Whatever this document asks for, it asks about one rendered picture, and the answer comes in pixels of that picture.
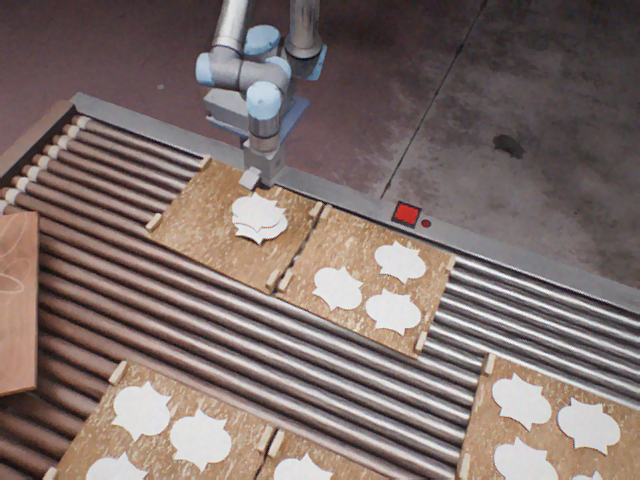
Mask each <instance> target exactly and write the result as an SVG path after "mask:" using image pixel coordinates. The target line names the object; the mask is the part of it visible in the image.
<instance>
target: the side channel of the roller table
mask: <svg viewBox="0 0 640 480"><path fill-rule="evenodd" d="M74 115H79V112H77V110H76V107H75V105H74V104H73V103H70V101H67V100H64V99H58V100H57V101H56V102H55V103H54V105H53V106H52V107H51V108H50V109H49V110H48V111H47V112H46V113H45V114H44V115H42V116H41V117H40V118H39V119H38V120H37V121H36V122H35V123H34V124H33V126H32V127H31V128H30V129H29V130H28V131H27V132H26V133H23V134H22V135H21V136H20V137H19V138H18V139H17V140H16V141H15V142H14V143H13V144H12V145H11V146H10V148H9V149H8V150H6V151H5V152H4V153H3V154H2V155H1V156H0V191H1V190H2V189H3V188H6V187H9V188H11V189H13V188H12V187H11V181H12V179H13V177H15V176H22V177H24V176H23V174H22V171H23V169H24V167H25V166H27V165H30V166H33V163H32V160H33V157H34V156H35V155H36V154H41V155H44V154H43V149H44V147H45V146H46V145H47V144H50V145H52V146H53V143H52V139H53V137H54V135H56V134H61V135H63V133H62V131H63V128H64V126H65V125H71V126H72V124H71V120H72V117H73V116H74ZM33 167H34V166H33Z"/></svg>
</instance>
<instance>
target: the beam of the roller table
mask: <svg viewBox="0 0 640 480"><path fill-rule="evenodd" d="M69 101H70V103H73V104H74V105H75V107H76V110H77V112H79V115H80V116H86V117H89V118H91V120H92V121H94V122H98V123H101V124H103V125H106V126H109V127H112V128H115V129H118V130H121V131H124V132H127V133H129V134H133V136H136V137H139V138H141V139H144V140H147V141H150V142H153V143H156V144H159V145H162V146H164V147H167V148H170V149H174V150H176V151H179V152H182V154H185V155H187V156H190V157H194V158H197V159H200V160H203V159H204V158H205V157H206V156H207V155H210V156H211V157H212V159H216V160H218V161H220V162H223V163H225V164H227V165H230V166H232V167H235V168H238V169H240V170H243V171H245V168H244V151H242V149H240V148H236V147H233V146H230V145H227V144H224V143H222V142H219V141H216V140H212V139H209V138H206V137H204V136H201V135H198V134H195V133H191V132H189V130H186V129H183V128H180V127H177V126H174V125H171V124H168V123H165V122H162V121H159V120H156V119H154V118H150V117H147V116H144V115H141V113H138V112H136V111H132V110H129V109H126V108H123V107H120V106H118V105H114V104H111V103H108V102H105V101H102V100H100V98H96V97H93V96H90V95H87V94H84V93H82V92H77V93H76V94H75V95H74V96H73V97H72V98H71V99H70V100H69ZM274 185H276V186H279V187H281V188H284V189H287V190H289V191H291V192H294V193H296V195H298V196H301V197H303V198H307V199H309V200H312V201H315V202H321V203H323V205H327V204H328V205H332V207H333V208H335V209H338V210H341V211H344V212H346V213H349V214H353V215H356V216H358V218H361V219H364V220H367V221H369V222H372V223H376V224H379V225H381V226H384V227H387V228H390V229H393V230H395V231H399V232H402V233H405V234H407V235H410V236H413V237H416V238H418V239H422V240H425V242H428V243H430V244H433V245H436V246H439V247H442V248H445V249H448V250H451V251H453V252H456V253H459V254H463V255H466V256H468V257H471V258H474V259H477V260H479V261H483V262H486V263H489V265H491V266H494V267H497V268H501V269H503V270H506V271H509V272H512V273H514V274H517V275H521V276H524V277H526V278H529V279H532V280H535V281H539V282H541V283H544V284H547V286H550V287H552V288H556V289H559V290H562V291H564V292H567V293H571V294H574V295H576V296H579V297H582V298H585V299H588V300H591V301H594V302H597V303H600V305H603V306H606V307H609V308H612V309H614V310H618V311H621V312H624V313H626V314H629V315H633V316H636V317H638V318H640V290H639V289H636V288H633V287H629V286H627V285H624V283H621V282H618V281H614V280H611V279H609V278H606V277H603V276H599V275H596V274H593V273H591V272H588V271H584V270H581V269H578V268H575V267H573V266H569V265H566V263H563V262H560V261H557V260H555V259H551V258H548V257H545V256H542V255H539V254H537V253H533V252H530V251H527V250H524V249H521V248H519V247H515V246H512V245H509V244H506V243H504V241H501V240H497V239H494V238H491V237H488V236H486V235H483V234H479V233H476V232H473V231H470V230H468V229H465V228H462V227H458V226H455V225H452V224H450V223H447V222H444V221H441V220H437V218H434V217H432V216H429V215H426V214H423V213H421V214H420V216H418V220H417V223H416V225H415V228H414V229H411V228H408V227H405V226H403V225H400V224H396V223H393V222H391V221H390V220H391V216H392V214H393V212H394V209H395V207H396V204H393V203H390V202H387V201H384V200H381V199H379V198H376V197H372V196H369V195H366V193H363V192H361V191H358V190H355V189H351V188H348V187H346V186H343V185H340V184H337V183H334V182H331V181H328V180H325V179H322V178H319V177H316V176H313V175H311V174H308V173H304V172H301V170H298V169H295V168H293V167H290V166H287V165H285V174H284V175H283V176H281V177H280V178H279V179H278V180H277V181H276V182H275V183H274ZM423 220H428V221H430V222H431V226H430V227H429V228H425V227H423V226H422V225H421V222H422V221H423Z"/></svg>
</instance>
